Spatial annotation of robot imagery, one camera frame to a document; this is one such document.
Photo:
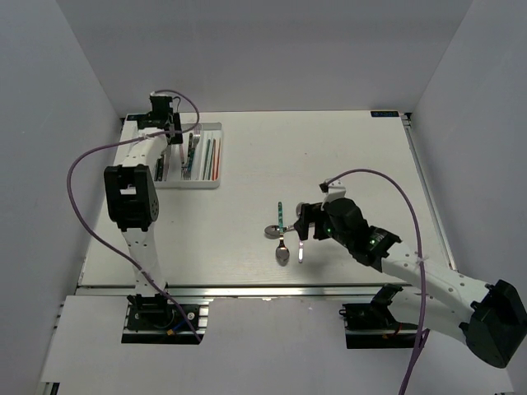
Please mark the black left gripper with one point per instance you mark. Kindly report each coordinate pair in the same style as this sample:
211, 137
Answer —
178, 139

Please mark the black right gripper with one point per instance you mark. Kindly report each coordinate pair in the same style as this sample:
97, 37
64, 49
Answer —
302, 225

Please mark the pink handled spoon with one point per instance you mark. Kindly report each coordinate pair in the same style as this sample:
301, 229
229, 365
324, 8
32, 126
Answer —
300, 255

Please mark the green handled fork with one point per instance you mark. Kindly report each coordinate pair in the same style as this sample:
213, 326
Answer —
197, 136

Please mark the grey handled fork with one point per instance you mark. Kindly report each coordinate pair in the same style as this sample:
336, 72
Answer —
186, 170

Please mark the dark handled spoon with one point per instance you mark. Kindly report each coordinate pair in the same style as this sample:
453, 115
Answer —
275, 231

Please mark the green handled spoon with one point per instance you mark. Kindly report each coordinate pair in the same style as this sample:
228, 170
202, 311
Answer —
282, 253

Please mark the orange chopstick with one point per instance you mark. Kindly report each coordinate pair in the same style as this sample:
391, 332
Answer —
218, 159

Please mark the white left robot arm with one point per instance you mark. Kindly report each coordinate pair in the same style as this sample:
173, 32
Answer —
131, 196

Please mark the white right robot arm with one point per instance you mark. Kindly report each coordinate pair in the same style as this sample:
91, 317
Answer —
490, 319

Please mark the white divided utensil tray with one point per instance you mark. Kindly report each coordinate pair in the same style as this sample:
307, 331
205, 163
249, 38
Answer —
206, 181

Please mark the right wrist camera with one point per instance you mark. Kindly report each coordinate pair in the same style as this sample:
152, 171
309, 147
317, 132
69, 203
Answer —
332, 190

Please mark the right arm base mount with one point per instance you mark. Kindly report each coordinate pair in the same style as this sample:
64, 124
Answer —
371, 326

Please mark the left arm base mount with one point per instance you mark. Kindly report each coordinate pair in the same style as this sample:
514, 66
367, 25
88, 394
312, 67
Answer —
154, 320

